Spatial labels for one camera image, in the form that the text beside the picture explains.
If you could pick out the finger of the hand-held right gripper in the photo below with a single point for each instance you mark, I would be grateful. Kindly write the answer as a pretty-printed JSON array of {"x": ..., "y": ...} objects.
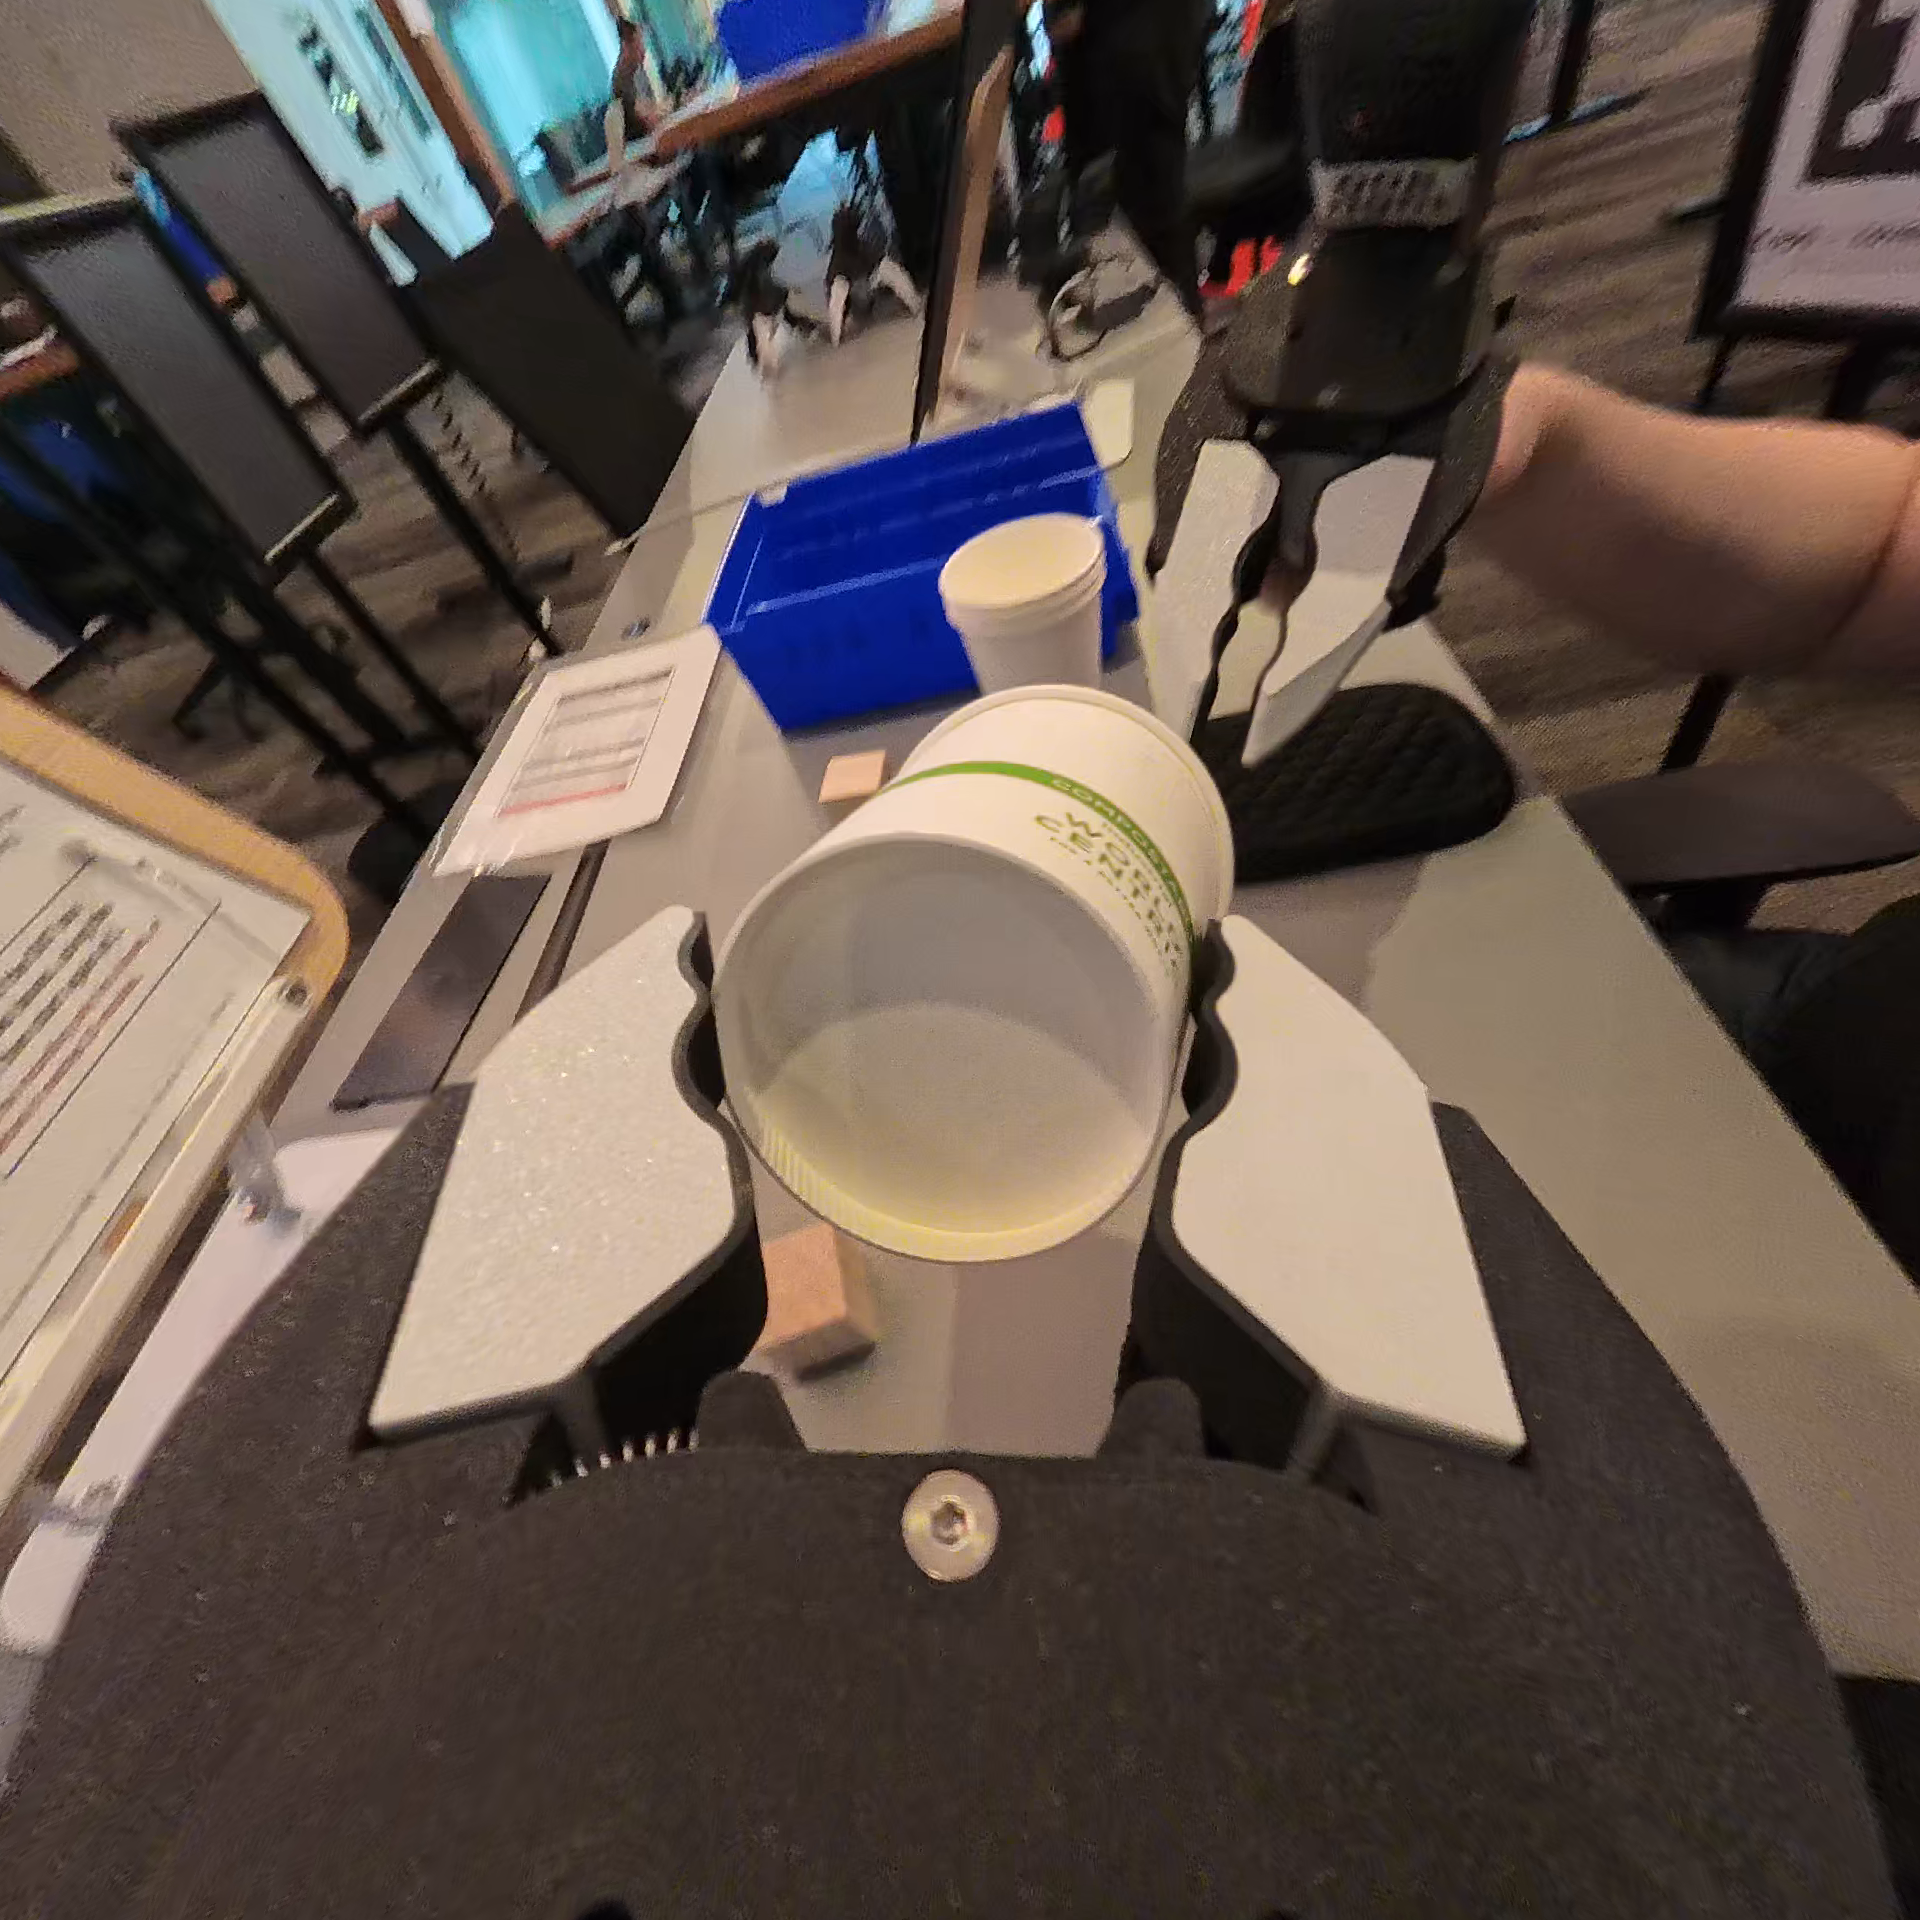
[
  {"x": 1341, "y": 587},
  {"x": 1208, "y": 569}
]

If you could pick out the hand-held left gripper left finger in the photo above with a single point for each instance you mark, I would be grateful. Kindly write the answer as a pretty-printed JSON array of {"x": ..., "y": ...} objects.
[{"x": 569, "y": 1201}]

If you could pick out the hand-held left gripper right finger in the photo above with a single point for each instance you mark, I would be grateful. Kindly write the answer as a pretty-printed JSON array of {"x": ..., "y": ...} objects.
[{"x": 1336, "y": 1230}]

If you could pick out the wooden cube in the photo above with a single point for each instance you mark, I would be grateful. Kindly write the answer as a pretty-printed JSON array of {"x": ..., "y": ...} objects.
[
  {"x": 809, "y": 1305},
  {"x": 855, "y": 777}
]

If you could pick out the blue plastic bin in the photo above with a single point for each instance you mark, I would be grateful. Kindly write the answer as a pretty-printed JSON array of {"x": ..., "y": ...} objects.
[
  {"x": 796, "y": 31},
  {"x": 855, "y": 569}
]

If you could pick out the person's right forearm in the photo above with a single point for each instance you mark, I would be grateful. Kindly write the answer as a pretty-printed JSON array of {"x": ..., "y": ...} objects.
[{"x": 1693, "y": 541}]

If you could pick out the small orange object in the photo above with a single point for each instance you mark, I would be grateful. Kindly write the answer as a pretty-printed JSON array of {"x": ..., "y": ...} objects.
[{"x": 1243, "y": 263}]

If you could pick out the white stand base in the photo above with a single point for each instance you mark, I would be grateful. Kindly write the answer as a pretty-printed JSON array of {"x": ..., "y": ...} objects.
[{"x": 1106, "y": 421}]

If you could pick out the black mesh pad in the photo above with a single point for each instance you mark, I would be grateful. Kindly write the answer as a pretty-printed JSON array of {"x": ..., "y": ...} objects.
[{"x": 1380, "y": 796}]

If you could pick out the tilted wooden board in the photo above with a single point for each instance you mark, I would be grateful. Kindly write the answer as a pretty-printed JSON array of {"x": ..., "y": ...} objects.
[{"x": 960, "y": 195}]

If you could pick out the idle gripper tool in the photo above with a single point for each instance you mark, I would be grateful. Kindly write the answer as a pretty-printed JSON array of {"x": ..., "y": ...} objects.
[
  {"x": 773, "y": 300},
  {"x": 861, "y": 270}
]

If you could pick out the black office chair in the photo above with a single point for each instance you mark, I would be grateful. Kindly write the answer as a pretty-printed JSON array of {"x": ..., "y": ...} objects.
[{"x": 1739, "y": 820}]

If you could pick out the acrylic sheet with printed paper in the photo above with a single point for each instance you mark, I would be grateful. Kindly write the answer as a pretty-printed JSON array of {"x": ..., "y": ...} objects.
[{"x": 586, "y": 735}]

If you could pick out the wooden clipboard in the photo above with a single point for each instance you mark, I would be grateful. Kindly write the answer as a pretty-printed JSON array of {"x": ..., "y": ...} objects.
[{"x": 195, "y": 820}]

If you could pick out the person's black shirt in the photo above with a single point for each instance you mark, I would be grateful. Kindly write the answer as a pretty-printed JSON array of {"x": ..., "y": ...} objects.
[{"x": 1845, "y": 1049}]

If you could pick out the wooden top table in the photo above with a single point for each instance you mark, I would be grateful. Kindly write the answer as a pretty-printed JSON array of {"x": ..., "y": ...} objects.
[{"x": 809, "y": 83}]

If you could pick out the black chair back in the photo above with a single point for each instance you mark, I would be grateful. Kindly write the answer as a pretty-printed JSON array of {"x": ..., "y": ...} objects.
[{"x": 555, "y": 359}]

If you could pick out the black framed floor sign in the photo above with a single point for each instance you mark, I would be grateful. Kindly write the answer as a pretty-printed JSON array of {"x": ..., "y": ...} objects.
[
  {"x": 284, "y": 255},
  {"x": 164, "y": 376}
]

